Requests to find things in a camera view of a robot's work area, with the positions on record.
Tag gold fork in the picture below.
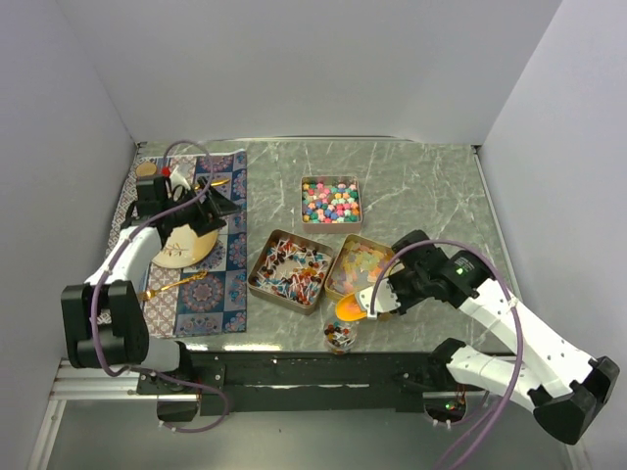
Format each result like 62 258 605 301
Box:
137 270 209 302

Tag yellow plastic scoop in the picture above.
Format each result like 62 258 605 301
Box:
335 292 398 322

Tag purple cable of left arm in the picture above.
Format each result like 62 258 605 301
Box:
90 140 231 435

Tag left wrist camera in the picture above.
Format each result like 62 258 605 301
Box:
161 164 193 190

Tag orange cup with lid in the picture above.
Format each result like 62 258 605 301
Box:
135 162 159 178

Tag pink tin of star candies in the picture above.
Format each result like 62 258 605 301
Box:
301 175 363 234

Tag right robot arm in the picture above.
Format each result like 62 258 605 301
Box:
386 230 620 445

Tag clear glass jar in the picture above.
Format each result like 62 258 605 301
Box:
323 320 358 355

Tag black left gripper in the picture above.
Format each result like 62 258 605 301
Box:
163 176 242 237

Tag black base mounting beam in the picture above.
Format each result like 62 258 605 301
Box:
136 352 471 421

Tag aluminium rail frame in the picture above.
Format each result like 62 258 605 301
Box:
28 144 589 470

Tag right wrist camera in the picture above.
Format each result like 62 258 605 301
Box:
355 277 408 321

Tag yellow round plate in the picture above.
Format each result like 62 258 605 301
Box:
152 225 218 269

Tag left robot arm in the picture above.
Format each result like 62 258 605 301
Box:
61 175 241 394

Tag patterned mandala placemat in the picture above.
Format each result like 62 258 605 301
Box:
107 150 247 338

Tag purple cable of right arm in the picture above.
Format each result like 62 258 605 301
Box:
369 239 525 470

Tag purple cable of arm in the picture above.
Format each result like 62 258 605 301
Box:
369 239 525 470
90 140 231 435

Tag yellow tin of popsicle candies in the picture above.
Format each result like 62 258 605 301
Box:
324 234 394 302

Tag gold knife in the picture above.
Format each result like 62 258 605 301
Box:
193 178 230 191

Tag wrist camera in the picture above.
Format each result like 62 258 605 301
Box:
355 277 408 321
161 164 193 190

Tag gold tin of lollipops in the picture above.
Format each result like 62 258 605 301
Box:
247 229 335 315

